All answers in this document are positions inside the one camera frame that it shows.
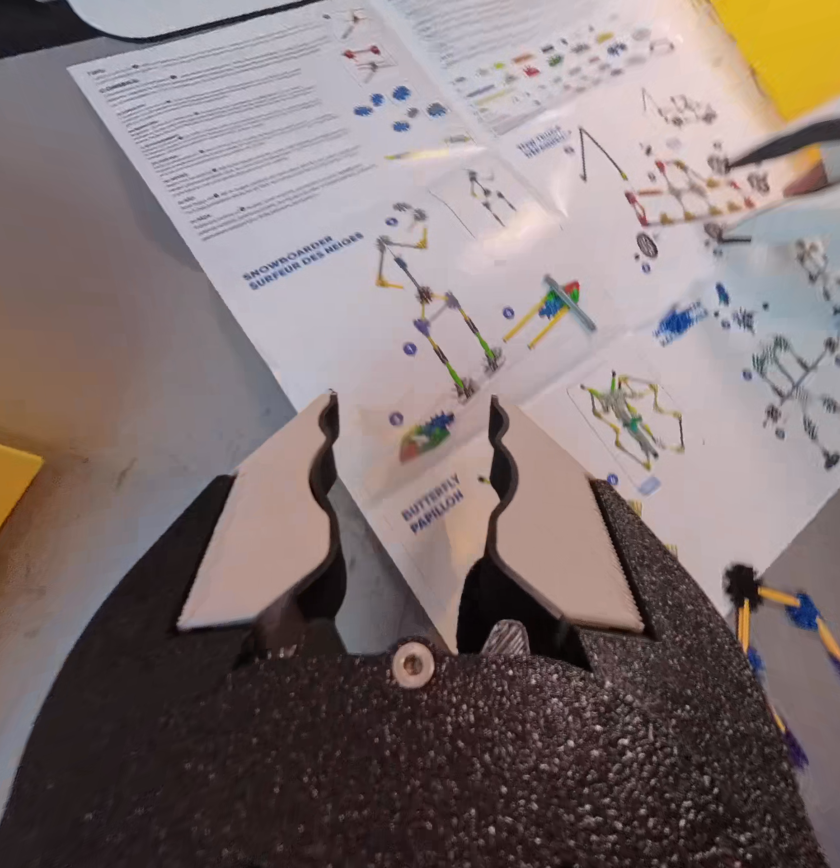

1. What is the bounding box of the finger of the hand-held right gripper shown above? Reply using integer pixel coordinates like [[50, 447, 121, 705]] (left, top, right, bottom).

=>
[[725, 139, 840, 228], [765, 95, 840, 151]]

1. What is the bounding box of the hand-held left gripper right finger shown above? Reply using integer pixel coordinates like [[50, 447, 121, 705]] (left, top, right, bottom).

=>
[[464, 396, 654, 635]]

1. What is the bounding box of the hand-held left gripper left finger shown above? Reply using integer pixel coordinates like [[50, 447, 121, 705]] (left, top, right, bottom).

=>
[[178, 392, 346, 632]]

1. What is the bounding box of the yellow parts bin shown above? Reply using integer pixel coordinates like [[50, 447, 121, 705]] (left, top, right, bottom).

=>
[[0, 439, 44, 550], [708, 0, 840, 123]]

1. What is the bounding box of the blue yellow toy rod model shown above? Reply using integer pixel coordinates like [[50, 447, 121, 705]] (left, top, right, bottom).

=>
[[723, 563, 840, 770]]

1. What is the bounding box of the grey toy rod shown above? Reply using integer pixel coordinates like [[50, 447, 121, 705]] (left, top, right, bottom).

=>
[[542, 273, 598, 335]]

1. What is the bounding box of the white instruction sheet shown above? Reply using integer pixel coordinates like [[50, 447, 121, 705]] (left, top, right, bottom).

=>
[[67, 0, 840, 652]]

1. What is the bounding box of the grey desk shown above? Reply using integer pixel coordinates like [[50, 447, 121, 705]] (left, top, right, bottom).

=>
[[0, 37, 840, 868]]

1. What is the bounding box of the white stand with wooden board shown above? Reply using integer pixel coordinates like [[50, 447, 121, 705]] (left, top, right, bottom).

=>
[[67, 0, 312, 40]]

